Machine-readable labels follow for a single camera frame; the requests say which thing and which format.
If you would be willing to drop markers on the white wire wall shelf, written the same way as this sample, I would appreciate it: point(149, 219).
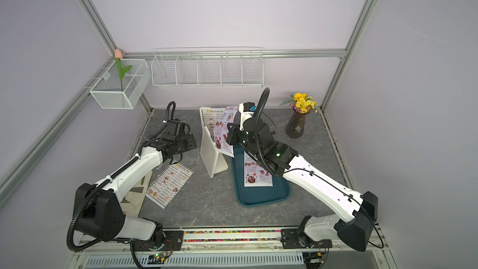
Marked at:
point(208, 67)

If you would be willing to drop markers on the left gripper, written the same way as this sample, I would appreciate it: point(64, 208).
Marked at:
point(192, 144)

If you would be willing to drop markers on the teal plastic tray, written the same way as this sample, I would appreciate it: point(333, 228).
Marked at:
point(252, 197)

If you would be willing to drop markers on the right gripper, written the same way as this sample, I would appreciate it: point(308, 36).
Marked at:
point(233, 133)

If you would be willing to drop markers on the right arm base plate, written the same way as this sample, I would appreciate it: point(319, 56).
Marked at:
point(297, 239)

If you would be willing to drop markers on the pink artificial tulip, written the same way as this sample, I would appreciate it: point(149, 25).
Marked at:
point(122, 71)

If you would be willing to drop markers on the special menu sheet top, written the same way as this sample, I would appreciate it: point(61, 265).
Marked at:
point(221, 131)

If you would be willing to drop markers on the dim sum menu sheet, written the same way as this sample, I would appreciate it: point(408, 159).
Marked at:
point(168, 184)

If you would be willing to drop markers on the white mesh wall basket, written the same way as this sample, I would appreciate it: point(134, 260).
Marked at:
point(107, 91)

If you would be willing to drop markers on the special menu sheet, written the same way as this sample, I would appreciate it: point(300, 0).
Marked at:
point(221, 131)
point(255, 175)

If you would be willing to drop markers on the dark glass vase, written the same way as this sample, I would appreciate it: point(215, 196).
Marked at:
point(296, 124)

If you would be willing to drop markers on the yellow flower bouquet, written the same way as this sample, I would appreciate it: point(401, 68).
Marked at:
point(301, 103)

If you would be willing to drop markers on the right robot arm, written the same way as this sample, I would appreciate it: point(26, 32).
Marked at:
point(357, 213)

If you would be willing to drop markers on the white vented cable duct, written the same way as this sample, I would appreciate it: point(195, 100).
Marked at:
point(150, 261)

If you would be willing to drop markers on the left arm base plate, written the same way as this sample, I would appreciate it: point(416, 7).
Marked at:
point(163, 241)

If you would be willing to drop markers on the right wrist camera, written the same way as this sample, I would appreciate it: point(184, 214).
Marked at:
point(246, 111)

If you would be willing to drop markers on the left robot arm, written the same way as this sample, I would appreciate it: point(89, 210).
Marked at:
point(97, 213)

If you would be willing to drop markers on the special menu sheet lower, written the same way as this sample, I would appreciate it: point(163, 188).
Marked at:
point(255, 175)

